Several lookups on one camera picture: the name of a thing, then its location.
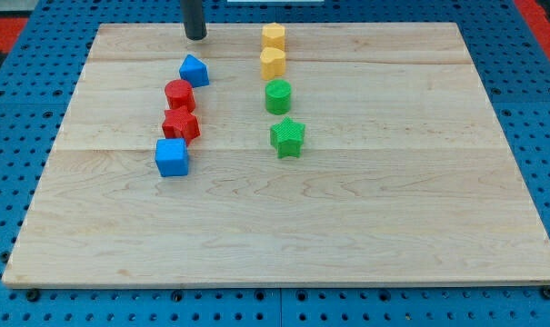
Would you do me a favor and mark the wooden board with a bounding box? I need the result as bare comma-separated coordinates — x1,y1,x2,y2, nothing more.
3,23,550,289

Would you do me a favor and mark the green cylinder block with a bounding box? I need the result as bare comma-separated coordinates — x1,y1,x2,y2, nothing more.
265,79,292,115

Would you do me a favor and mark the red cylinder block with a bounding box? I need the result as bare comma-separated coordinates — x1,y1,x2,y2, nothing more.
164,79,196,113

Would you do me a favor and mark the yellow heart block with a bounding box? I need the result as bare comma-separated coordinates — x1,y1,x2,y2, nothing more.
260,47,286,80

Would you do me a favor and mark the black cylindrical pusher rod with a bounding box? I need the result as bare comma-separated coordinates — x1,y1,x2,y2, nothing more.
180,0,207,41

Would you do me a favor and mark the blue cube block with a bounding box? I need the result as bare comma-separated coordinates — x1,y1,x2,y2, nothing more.
155,138,189,177

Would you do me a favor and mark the red star block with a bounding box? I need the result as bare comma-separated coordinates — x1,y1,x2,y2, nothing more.
162,105,201,145

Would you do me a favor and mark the yellow hexagon block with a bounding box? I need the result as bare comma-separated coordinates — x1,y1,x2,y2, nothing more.
261,23,285,51

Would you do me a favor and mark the green star block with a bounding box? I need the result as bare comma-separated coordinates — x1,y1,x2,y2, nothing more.
270,117,305,159

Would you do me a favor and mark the blue triangle block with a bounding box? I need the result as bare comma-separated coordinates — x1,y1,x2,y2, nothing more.
178,54,210,88

